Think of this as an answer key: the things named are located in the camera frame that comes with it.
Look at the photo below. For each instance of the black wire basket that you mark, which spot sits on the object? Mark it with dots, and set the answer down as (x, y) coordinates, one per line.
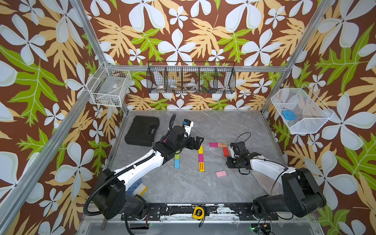
(191, 77)

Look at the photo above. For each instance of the light pink block bottom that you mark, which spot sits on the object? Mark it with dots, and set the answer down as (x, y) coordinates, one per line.
(221, 174)

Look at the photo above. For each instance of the white wire basket left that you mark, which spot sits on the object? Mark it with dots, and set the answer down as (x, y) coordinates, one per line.
(108, 86)

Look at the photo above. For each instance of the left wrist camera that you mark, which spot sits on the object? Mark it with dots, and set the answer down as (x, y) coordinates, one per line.
(188, 125)

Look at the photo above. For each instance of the yellow red striped block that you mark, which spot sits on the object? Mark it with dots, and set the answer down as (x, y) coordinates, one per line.
(201, 166)

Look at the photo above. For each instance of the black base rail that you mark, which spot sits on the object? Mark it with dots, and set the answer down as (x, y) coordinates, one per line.
(174, 212)

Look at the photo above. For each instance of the blue block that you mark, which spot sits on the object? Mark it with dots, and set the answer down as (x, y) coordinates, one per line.
(176, 163)

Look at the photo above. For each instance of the black plastic case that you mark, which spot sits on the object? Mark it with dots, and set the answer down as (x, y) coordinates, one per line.
(142, 131)

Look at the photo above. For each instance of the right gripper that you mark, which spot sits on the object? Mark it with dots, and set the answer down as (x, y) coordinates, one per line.
(228, 163)

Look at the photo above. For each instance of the blue knit glove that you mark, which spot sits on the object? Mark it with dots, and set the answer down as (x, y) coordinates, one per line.
(138, 188)

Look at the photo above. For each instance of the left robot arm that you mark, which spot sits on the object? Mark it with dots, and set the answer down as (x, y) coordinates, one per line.
(109, 196)

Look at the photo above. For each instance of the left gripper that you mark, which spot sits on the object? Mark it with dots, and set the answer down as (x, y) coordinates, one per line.
(196, 143)

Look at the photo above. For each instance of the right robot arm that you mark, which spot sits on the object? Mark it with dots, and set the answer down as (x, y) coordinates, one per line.
(301, 193)

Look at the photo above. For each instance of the yellow tape measure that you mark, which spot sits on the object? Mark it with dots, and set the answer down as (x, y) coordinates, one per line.
(198, 213)

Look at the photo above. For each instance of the white wire basket right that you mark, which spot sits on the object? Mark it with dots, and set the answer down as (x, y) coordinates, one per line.
(311, 112)

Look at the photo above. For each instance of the blue object in basket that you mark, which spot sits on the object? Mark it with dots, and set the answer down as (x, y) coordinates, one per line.
(288, 115)

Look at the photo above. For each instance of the white wire basket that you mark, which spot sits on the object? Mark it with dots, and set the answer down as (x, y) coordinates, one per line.
(311, 112)
(108, 86)

